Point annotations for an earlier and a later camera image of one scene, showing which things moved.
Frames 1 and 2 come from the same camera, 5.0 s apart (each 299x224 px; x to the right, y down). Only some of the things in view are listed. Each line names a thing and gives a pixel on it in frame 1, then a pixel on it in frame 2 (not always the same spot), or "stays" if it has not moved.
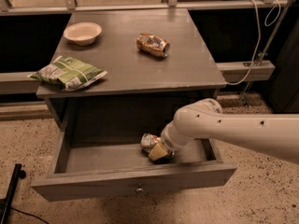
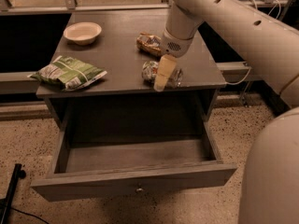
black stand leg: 6,203 stays
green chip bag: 69,73 stays
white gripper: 168,141 → 173,46
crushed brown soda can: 152,44 stays
